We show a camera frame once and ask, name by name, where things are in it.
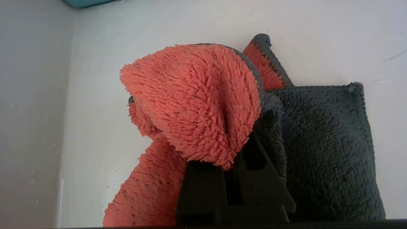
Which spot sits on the blue soap tray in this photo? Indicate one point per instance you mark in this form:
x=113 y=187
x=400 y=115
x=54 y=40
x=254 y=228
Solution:
x=86 y=2

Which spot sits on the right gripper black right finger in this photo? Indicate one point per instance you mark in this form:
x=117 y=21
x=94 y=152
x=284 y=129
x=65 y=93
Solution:
x=259 y=184

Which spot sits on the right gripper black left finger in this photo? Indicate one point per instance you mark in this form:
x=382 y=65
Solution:
x=202 y=194

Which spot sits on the beige sink basin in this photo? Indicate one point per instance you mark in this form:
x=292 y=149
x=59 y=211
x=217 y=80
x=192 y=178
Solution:
x=28 y=111

